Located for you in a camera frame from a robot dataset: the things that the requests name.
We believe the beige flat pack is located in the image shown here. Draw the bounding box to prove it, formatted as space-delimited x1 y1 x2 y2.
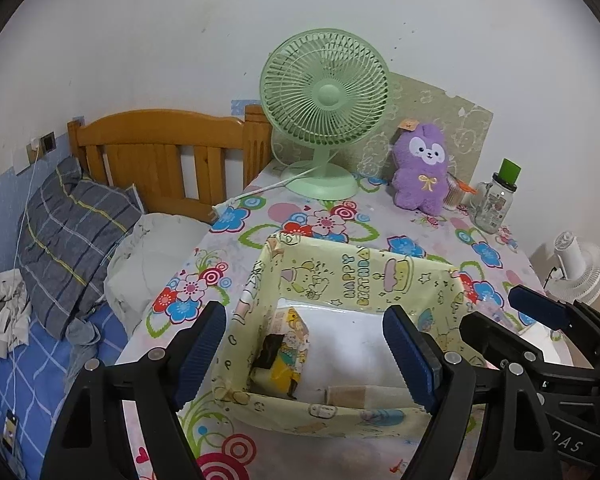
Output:
325 385 381 408

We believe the white floor fan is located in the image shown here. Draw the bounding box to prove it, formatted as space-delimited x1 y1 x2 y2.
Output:
550 230 600 306

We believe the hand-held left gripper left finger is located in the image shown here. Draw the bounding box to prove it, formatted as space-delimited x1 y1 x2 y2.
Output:
40 301 228 480

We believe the cotton swab jar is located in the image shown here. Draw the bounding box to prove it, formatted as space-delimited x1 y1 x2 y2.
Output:
442 172 473 212

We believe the glass bottle with green lid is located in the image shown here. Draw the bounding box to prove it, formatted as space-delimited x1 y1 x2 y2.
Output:
469 158 522 234

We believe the wooden bed headboard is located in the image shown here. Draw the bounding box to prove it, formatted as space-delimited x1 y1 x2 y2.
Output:
67 105 274 223

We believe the black phone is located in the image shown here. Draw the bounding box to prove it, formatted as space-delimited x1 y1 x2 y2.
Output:
2 410 22 461

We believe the yellow cartoon packet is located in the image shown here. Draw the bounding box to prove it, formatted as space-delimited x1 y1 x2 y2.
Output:
250 307 312 401

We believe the blue checked bed sheet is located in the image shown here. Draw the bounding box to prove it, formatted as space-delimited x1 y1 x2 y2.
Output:
0 280 146 480

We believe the crumpled white cloth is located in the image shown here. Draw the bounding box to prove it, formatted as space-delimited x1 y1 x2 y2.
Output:
0 268 33 359

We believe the white pillow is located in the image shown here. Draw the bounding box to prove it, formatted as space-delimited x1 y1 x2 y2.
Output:
104 212 211 331

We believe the floral tablecloth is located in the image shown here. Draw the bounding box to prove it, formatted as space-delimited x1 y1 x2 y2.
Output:
115 165 576 480

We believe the beige patterned wall board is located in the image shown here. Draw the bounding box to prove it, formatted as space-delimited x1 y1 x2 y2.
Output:
355 71 494 196

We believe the white charging cable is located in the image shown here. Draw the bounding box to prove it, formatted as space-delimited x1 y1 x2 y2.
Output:
7 141 43 413

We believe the purple plush toy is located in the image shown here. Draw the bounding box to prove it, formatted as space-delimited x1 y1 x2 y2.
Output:
391 117 462 210

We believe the green desk fan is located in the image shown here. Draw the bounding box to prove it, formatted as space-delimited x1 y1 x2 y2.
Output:
259 30 392 202

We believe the grey plaid pillow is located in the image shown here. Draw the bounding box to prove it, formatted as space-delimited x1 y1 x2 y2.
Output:
17 156 148 341

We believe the yellow fabric storage box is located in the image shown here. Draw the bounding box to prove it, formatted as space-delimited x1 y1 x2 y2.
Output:
209 232 486 441

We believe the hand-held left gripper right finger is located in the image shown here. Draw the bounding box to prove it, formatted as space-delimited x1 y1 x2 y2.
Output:
382 304 563 480

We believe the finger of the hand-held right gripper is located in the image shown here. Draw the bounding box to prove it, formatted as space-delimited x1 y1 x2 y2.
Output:
459 311 600 387
509 285 600 361

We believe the white fan power cable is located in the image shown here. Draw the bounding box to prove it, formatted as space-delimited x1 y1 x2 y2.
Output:
211 135 312 223

